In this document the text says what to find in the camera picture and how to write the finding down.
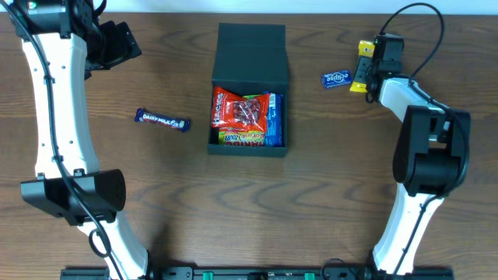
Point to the red Halls candy bag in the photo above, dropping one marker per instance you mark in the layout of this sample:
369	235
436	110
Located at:
232	111

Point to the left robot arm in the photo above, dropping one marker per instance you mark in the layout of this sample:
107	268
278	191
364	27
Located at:
64	42

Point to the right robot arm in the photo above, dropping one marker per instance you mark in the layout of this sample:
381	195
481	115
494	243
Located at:
430	160

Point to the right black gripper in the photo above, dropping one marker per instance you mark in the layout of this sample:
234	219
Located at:
363	70

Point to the blue Eclipse mint pack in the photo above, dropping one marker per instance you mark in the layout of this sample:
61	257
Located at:
335	79

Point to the dark green gift box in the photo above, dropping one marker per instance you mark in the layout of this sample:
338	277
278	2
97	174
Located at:
251	59

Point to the light blue snack bar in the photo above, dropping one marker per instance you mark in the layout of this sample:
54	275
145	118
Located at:
273	135

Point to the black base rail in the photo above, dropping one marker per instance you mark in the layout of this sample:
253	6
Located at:
187	273

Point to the purple Dairy Milk bar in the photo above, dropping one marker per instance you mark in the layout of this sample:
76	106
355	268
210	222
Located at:
144	116

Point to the green Haribo gummy bag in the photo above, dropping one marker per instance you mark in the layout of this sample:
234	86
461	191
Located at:
230	136

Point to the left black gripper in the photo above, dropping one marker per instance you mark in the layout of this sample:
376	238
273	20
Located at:
121	44

